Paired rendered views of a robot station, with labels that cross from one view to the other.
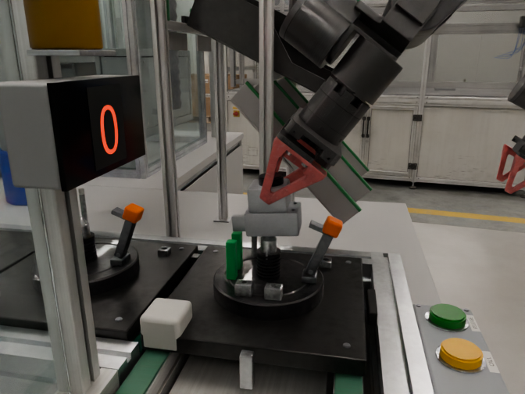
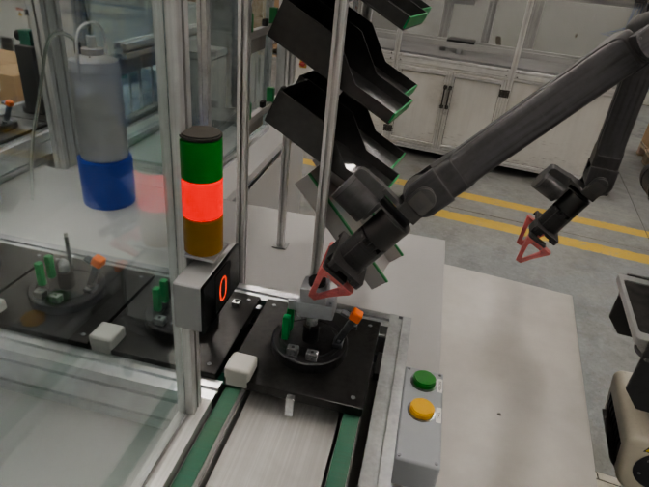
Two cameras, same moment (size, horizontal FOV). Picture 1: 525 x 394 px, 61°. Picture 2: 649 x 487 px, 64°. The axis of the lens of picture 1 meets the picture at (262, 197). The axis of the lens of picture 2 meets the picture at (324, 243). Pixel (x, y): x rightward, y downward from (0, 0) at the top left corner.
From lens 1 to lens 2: 43 cm
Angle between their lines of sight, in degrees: 12
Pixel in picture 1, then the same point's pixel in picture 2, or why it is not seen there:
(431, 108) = (521, 84)
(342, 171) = not seen: hidden behind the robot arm
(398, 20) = (407, 211)
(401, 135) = (483, 111)
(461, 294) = (458, 344)
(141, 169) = not seen: hidden behind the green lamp
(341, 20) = (372, 199)
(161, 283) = (235, 333)
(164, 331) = (239, 377)
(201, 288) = (263, 341)
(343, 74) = (370, 233)
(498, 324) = (476, 373)
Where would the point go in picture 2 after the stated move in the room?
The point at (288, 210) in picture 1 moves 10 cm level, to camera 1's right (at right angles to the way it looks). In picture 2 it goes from (326, 303) to (384, 309)
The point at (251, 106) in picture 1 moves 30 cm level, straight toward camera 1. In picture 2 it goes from (311, 191) to (305, 270)
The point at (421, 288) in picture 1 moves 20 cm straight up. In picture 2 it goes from (430, 336) to (447, 263)
